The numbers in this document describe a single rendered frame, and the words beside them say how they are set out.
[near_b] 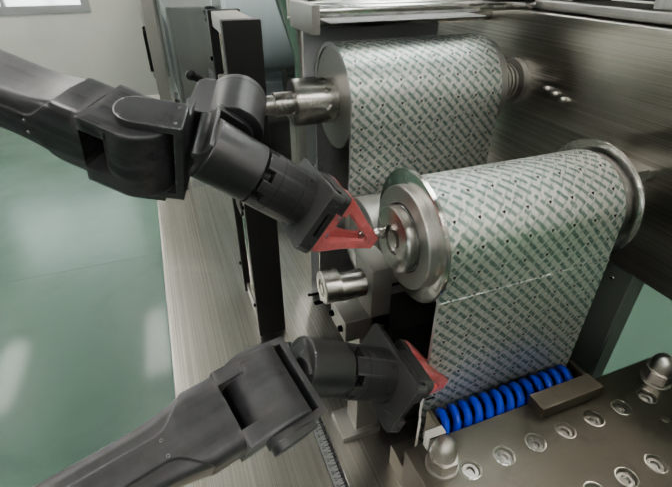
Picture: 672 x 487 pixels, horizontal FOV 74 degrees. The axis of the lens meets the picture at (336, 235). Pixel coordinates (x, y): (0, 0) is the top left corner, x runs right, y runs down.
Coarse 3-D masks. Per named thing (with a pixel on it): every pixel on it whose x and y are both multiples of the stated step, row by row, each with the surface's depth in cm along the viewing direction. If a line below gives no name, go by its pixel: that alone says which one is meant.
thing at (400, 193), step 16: (384, 192) 50; (400, 192) 46; (416, 192) 45; (416, 208) 44; (416, 224) 44; (432, 224) 43; (432, 240) 43; (432, 256) 43; (416, 272) 46; (432, 272) 44; (416, 288) 47
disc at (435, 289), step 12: (408, 168) 46; (396, 180) 48; (408, 180) 46; (420, 180) 44; (420, 192) 44; (432, 192) 42; (432, 204) 42; (432, 216) 43; (444, 216) 42; (444, 228) 41; (444, 240) 42; (444, 252) 42; (444, 264) 42; (444, 276) 43; (432, 288) 46; (444, 288) 44; (420, 300) 49; (432, 300) 46
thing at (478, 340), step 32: (512, 288) 49; (544, 288) 51; (576, 288) 54; (448, 320) 48; (480, 320) 50; (512, 320) 52; (544, 320) 55; (576, 320) 58; (448, 352) 51; (480, 352) 53; (512, 352) 56; (544, 352) 59; (448, 384) 54; (480, 384) 57
